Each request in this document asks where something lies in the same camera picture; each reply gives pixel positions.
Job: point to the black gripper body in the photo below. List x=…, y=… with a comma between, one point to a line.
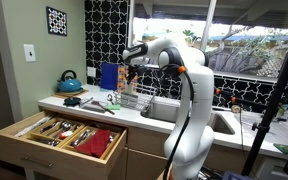
x=138, y=69

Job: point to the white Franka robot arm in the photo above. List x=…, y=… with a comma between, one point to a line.
x=197, y=100

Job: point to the small white object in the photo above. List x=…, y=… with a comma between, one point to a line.
x=65, y=134

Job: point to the wooden cutlery organizer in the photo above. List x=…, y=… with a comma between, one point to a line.
x=67, y=141

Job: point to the white utensil holder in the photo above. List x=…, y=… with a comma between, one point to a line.
x=128, y=90

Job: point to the blue box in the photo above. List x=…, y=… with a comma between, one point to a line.
x=109, y=76

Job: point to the green sponge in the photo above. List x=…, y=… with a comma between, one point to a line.
x=113, y=107

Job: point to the wooden trivet board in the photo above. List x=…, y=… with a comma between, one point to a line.
x=80, y=93

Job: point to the teal kettle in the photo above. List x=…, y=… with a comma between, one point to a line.
x=69, y=85

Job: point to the black round lid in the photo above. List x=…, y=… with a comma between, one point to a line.
x=72, y=101

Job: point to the red cloth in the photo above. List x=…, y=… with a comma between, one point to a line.
x=94, y=143

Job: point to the silver spoon in organizer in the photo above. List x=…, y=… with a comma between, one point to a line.
x=65, y=126

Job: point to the wooden cabinet door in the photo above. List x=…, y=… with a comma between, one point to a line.
x=144, y=163

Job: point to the stainless steel sink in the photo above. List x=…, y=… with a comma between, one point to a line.
x=222, y=123

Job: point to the kitchen window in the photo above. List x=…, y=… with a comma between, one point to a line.
x=250, y=40

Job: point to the wooden kitchen drawer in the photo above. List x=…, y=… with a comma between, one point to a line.
x=50, y=163

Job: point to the black tripod pole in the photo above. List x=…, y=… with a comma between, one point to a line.
x=274, y=100

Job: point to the white wall outlet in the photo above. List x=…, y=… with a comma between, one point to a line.
x=91, y=71

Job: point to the black white patterned wall tile art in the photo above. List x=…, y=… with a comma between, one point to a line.
x=56, y=21

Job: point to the white light switch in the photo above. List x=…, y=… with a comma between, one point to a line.
x=29, y=53

